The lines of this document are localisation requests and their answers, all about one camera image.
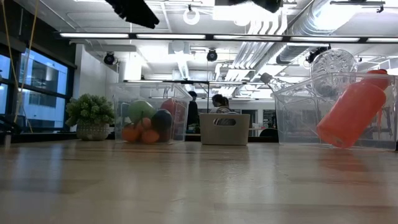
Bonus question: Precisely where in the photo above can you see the yellow extension cable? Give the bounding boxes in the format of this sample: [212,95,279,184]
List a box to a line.
[1,0,40,125]

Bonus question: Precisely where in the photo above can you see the orange squeeze bottle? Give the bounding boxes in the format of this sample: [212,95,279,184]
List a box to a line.
[316,68,390,149]

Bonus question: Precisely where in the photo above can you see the person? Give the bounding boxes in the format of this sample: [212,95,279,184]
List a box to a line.
[208,93,239,114]
[186,90,200,131]

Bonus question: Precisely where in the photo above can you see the grey plastic bin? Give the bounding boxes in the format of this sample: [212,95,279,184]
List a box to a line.
[199,113,251,146]

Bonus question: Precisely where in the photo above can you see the black office chair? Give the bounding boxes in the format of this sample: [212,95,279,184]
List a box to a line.
[259,128,279,138]

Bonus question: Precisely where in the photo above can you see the clear plastic bin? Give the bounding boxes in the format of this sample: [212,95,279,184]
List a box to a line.
[111,82,193,146]
[272,71,398,151]

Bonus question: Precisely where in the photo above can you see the black ceiling spotlight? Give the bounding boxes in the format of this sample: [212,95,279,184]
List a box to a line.
[103,52,116,66]

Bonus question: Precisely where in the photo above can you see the long ceiling light bar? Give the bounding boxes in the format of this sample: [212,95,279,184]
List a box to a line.
[52,30,398,44]

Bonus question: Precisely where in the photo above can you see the red apple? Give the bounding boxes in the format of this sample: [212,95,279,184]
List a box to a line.
[160,98,187,125]

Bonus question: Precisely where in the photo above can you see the black track light cluster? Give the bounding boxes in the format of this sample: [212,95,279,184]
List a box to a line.
[306,45,331,64]

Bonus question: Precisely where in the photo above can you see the silver ventilation duct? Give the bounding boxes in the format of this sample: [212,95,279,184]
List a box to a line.
[256,0,398,68]

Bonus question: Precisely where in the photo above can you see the clear plastic cup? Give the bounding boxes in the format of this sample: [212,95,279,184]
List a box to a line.
[310,48,359,98]

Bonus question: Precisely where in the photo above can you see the green artificial plant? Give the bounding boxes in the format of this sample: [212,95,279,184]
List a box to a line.
[65,93,115,141]

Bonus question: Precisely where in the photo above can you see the green apple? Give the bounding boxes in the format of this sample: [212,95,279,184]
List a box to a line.
[127,100,157,124]

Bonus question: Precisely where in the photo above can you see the glass window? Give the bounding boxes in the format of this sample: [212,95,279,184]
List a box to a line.
[0,46,77,130]

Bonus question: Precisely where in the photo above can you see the white ceiling ring fixture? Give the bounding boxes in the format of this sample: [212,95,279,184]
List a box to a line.
[182,7,201,26]

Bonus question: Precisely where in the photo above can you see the orange tomatoes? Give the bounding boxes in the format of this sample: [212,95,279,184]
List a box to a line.
[121,116,160,145]

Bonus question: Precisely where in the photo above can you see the dark avocado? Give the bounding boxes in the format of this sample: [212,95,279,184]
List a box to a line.
[151,109,174,143]

